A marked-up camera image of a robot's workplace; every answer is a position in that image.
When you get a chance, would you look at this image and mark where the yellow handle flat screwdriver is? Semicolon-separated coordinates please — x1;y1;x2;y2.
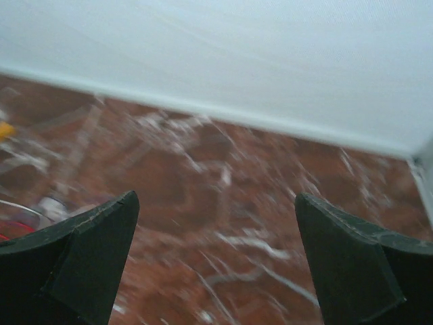
0;121;16;142

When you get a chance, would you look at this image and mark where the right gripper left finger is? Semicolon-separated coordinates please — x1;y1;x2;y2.
1;191;139;324

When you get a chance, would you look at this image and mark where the red wire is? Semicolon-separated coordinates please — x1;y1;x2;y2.
0;219;37;242

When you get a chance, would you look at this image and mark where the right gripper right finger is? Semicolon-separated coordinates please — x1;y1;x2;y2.
295;193;432;324

